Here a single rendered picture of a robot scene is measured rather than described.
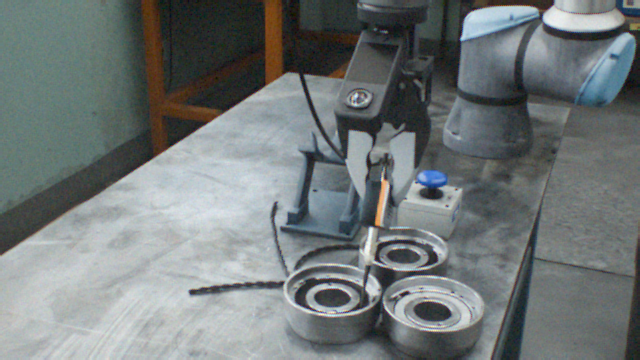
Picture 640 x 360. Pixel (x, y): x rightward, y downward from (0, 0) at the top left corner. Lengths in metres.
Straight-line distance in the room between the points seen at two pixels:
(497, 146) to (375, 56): 0.57
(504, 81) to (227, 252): 0.54
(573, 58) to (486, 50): 0.14
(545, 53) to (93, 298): 0.74
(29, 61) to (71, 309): 1.94
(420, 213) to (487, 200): 0.16
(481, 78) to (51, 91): 1.89
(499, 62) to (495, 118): 0.09
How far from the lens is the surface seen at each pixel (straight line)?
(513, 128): 1.33
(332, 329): 0.81
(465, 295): 0.87
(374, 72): 0.75
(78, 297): 0.94
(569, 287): 2.58
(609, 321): 2.46
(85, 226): 1.10
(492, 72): 1.28
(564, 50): 1.22
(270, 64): 2.92
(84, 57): 3.02
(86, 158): 3.10
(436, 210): 1.03
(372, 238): 0.83
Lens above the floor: 1.29
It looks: 24 degrees down
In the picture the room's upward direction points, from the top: 1 degrees clockwise
